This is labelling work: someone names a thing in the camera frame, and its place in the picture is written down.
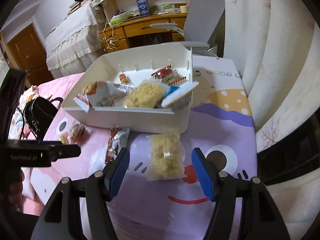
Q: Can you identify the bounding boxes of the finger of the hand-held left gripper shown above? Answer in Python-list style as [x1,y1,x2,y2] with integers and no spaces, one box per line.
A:
[37,140,82,159]

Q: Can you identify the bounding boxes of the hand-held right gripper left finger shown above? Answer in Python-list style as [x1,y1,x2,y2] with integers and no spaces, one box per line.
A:
[30,147,130,240]

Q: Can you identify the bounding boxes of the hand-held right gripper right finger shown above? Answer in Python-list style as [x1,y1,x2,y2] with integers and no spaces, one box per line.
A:
[191,147,292,240]

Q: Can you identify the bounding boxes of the round nut cake packet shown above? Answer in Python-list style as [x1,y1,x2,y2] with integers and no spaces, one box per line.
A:
[66,121,85,143]

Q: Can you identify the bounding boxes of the clear puffed snack packet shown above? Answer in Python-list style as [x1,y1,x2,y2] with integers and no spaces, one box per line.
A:
[146,133,185,181]

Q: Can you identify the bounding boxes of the white plastic storage box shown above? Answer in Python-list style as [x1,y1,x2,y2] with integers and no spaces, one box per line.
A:
[61,42,194,133]

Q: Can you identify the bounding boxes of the white red bread packet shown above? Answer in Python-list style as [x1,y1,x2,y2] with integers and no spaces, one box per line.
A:
[73,81,137,113]

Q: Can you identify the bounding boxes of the yellow rice cake packet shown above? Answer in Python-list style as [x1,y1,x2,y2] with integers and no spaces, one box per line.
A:
[116,79,170,108]

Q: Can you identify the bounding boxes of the white orange oat bar packet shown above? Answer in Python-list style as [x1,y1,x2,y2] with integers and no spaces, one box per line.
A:
[160,81,199,110]

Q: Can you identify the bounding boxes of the small orange candy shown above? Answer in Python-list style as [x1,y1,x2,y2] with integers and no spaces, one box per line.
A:
[118,72,132,83]

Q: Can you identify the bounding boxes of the blue snack packet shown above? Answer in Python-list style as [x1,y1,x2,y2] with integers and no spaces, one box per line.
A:
[164,85,180,97]

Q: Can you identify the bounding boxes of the red white cookies packet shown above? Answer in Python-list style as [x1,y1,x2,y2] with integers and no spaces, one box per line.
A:
[150,66,188,87]

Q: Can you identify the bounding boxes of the person's left hand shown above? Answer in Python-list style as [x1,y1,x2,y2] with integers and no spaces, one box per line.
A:
[10,171,24,200]

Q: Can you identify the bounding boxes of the brown chocolate snack packet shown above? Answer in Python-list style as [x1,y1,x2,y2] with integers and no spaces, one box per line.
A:
[104,127,130,164]

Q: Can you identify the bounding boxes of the cartoon printed mat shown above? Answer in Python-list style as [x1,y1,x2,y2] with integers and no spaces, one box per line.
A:
[30,55,258,240]

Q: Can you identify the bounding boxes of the pink quilt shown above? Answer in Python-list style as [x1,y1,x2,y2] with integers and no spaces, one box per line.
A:
[20,72,85,215]

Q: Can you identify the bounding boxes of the wooden door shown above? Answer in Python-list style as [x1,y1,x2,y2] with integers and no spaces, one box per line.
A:
[6,24,54,88]

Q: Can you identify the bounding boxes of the white lace cover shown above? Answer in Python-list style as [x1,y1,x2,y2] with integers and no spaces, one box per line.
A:
[45,1,110,79]

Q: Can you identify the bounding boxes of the green tissue packet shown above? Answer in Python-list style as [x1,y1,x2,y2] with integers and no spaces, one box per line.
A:
[109,15,125,27]

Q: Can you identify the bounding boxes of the white floral curtain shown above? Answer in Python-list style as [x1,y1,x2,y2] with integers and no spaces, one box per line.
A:
[221,0,320,240]

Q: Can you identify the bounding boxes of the wooden desk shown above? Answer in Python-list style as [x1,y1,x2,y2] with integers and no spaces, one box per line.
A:
[99,12,188,54]

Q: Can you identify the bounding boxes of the stack of books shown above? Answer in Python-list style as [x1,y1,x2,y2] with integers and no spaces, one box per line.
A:
[67,0,90,15]

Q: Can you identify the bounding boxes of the wooden bookshelf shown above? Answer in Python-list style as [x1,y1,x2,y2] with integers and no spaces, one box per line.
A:
[94,0,205,20]

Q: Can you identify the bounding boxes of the grey office chair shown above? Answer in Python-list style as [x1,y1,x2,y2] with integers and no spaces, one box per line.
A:
[149,0,225,58]

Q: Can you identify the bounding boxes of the blue gift bag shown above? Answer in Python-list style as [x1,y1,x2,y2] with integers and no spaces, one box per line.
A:
[136,0,150,15]

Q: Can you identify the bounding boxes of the black camera bag with strap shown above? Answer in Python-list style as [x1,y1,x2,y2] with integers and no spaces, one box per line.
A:
[15,96,64,140]

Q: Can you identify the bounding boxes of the white charging cable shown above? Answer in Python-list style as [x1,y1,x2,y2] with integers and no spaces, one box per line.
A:
[102,21,117,52]

